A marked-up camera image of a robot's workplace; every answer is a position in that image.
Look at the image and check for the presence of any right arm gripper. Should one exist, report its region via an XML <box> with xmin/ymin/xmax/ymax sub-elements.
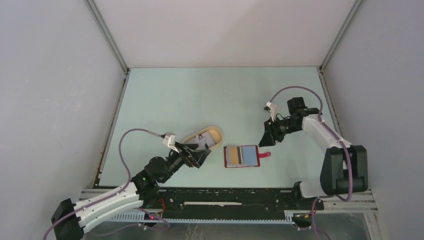
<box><xmin>258</xmin><ymin>116</ymin><xmax>300</xmax><ymax>148</ymax></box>

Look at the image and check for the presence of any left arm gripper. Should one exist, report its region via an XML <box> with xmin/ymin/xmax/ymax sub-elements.
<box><xmin>160</xmin><ymin>142</ymin><xmax>211</xmax><ymax>183</ymax></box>

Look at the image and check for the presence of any gold card with stripe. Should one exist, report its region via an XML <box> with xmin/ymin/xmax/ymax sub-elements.
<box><xmin>228</xmin><ymin>146</ymin><xmax>243</xmax><ymax>166</ymax></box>

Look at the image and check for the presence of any red leather card holder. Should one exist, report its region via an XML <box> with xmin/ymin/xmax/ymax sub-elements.
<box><xmin>224</xmin><ymin>145</ymin><xmax>271</xmax><ymax>168</ymax></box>

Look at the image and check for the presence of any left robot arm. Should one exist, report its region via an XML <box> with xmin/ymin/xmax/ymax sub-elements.
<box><xmin>47</xmin><ymin>143</ymin><xmax>211</xmax><ymax>240</ymax></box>

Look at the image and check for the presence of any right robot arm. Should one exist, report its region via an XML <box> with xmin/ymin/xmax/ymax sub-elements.
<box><xmin>258</xmin><ymin>97</ymin><xmax>368</xmax><ymax>209</ymax></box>

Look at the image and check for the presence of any silver card behind gold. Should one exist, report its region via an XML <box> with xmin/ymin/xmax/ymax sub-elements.
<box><xmin>191</xmin><ymin>131</ymin><xmax>217</xmax><ymax>150</ymax></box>

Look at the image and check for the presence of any beige oval plastic tray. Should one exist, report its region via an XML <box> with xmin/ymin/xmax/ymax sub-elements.
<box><xmin>182</xmin><ymin>126</ymin><xmax>223</xmax><ymax>151</ymax></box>

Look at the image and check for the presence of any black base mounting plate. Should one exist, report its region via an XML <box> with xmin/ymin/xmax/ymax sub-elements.
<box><xmin>142</xmin><ymin>187</ymin><xmax>314</xmax><ymax>221</ymax></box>

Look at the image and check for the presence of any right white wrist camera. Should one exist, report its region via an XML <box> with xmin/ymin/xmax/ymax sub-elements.
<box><xmin>263</xmin><ymin>101</ymin><xmax>278</xmax><ymax>122</ymax></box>

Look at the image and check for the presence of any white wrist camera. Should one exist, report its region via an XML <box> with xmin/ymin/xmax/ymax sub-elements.
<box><xmin>162</xmin><ymin>132</ymin><xmax>178</xmax><ymax>152</ymax></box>
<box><xmin>263</xmin><ymin>101</ymin><xmax>278</xmax><ymax>122</ymax></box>

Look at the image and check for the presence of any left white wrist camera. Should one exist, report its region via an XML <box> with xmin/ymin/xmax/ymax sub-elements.
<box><xmin>162</xmin><ymin>132</ymin><xmax>178</xmax><ymax>152</ymax></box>

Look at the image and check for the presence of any aluminium frame rail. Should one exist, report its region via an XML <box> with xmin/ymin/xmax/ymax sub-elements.
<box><xmin>67</xmin><ymin>188</ymin><xmax>388</xmax><ymax>240</ymax></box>

